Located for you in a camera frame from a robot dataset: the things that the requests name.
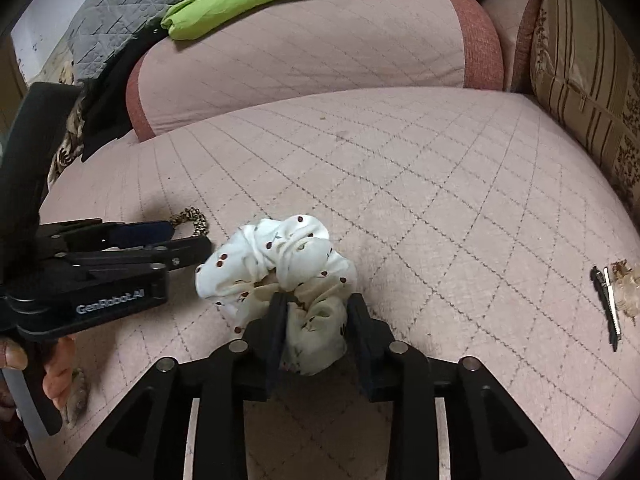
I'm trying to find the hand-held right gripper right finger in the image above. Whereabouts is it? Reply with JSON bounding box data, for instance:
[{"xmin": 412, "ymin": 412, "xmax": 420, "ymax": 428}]
[{"xmin": 345, "ymin": 292, "xmax": 576, "ymax": 480}]

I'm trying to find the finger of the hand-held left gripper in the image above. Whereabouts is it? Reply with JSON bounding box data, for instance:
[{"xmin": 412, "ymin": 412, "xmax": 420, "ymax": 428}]
[
  {"xmin": 65, "ymin": 234, "xmax": 213, "ymax": 273},
  {"xmin": 39, "ymin": 219, "xmax": 173, "ymax": 256}
]

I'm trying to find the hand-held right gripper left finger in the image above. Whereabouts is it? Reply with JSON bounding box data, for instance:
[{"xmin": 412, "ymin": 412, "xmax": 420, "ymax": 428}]
[{"xmin": 60, "ymin": 292, "xmax": 291, "ymax": 480}]

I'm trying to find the leopard print scrunchie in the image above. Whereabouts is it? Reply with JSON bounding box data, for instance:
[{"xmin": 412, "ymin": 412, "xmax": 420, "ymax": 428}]
[{"xmin": 170, "ymin": 207, "xmax": 209, "ymax": 239}]

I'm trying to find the white cherry print scrunchie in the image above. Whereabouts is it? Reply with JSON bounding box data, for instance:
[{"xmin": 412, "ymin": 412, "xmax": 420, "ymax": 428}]
[{"xmin": 195, "ymin": 214, "xmax": 358, "ymax": 376}]

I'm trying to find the person's left hand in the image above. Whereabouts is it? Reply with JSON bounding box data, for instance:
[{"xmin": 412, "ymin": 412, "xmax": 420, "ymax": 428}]
[{"xmin": 0, "ymin": 335, "xmax": 76, "ymax": 413}]

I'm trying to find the brown floral cloth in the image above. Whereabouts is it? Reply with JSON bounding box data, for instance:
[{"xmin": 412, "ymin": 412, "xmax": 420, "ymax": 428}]
[{"xmin": 47, "ymin": 60, "xmax": 87, "ymax": 186}]

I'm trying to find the black cloth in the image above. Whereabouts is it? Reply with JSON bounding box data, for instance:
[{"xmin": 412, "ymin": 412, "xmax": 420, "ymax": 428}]
[{"xmin": 82, "ymin": 27, "xmax": 171, "ymax": 161}]

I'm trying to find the grey quilted blanket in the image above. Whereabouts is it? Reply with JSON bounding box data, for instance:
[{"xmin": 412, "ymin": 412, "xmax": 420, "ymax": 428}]
[{"xmin": 67, "ymin": 0, "xmax": 186, "ymax": 81}]

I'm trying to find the pink bolster cushion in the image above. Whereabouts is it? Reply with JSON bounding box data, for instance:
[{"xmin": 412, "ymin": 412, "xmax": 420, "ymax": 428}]
[{"xmin": 125, "ymin": 0, "xmax": 505, "ymax": 143}]

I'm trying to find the black hair clip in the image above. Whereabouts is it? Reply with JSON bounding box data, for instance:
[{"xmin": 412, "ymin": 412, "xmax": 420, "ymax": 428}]
[{"xmin": 590, "ymin": 266, "xmax": 621, "ymax": 352}]

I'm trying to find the silver hair clip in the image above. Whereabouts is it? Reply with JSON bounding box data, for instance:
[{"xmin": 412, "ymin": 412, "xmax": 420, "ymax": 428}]
[{"xmin": 602, "ymin": 266, "xmax": 624, "ymax": 336}]

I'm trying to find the clear claw clip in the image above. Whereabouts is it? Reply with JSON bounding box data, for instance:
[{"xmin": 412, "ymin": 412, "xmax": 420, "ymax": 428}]
[{"xmin": 612, "ymin": 258, "xmax": 640, "ymax": 318}]

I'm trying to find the striped beige cushion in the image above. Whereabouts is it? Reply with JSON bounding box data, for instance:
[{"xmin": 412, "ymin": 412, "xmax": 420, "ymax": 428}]
[{"xmin": 530, "ymin": 0, "xmax": 640, "ymax": 201}]

